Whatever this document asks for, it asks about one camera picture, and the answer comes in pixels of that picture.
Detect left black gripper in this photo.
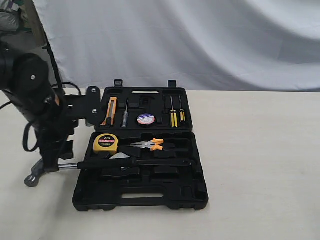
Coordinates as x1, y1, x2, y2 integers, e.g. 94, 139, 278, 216
32, 93, 86, 173

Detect left grey black robot arm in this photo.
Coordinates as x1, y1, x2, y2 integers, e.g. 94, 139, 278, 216
0, 41, 77, 173

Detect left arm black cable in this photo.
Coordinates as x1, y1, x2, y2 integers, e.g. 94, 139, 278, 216
0, 81, 82, 153

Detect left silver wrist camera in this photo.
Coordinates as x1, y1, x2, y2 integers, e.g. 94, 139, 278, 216
85, 86, 103, 127

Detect white backdrop cloth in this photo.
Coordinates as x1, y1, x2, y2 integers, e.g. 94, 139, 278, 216
34, 0, 320, 91

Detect claw hammer black grip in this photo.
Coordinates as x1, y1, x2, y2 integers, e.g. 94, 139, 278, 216
23, 159, 138, 188

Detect black electrical tape roll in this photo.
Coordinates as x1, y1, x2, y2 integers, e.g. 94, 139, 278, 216
136, 113, 156, 127

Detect long yellow black screwdriver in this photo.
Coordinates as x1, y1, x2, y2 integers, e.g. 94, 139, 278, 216
170, 96, 178, 128

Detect orange handled pliers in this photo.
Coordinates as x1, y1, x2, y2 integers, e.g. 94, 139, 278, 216
119, 137, 193, 159

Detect black plastic tool case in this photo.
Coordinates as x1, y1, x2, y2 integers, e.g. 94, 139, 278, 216
72, 79, 209, 212

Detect clear test pen screwdriver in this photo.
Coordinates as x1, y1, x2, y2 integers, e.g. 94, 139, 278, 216
121, 98, 129, 128

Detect short yellow black screwdriver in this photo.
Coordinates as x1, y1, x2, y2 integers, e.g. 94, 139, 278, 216
179, 96, 186, 123

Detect adjustable wrench black handle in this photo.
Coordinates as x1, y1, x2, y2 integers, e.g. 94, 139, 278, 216
109, 152, 192, 168

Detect grey sack in background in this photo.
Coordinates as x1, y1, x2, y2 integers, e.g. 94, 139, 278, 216
0, 0, 20, 32

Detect yellow tape measure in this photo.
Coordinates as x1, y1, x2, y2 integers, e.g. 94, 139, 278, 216
93, 133, 119, 156

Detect orange utility knife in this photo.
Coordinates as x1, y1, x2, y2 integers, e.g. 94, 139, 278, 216
100, 96, 118, 126

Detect black backdrop stand pole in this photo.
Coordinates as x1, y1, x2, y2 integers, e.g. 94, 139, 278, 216
38, 17, 63, 89

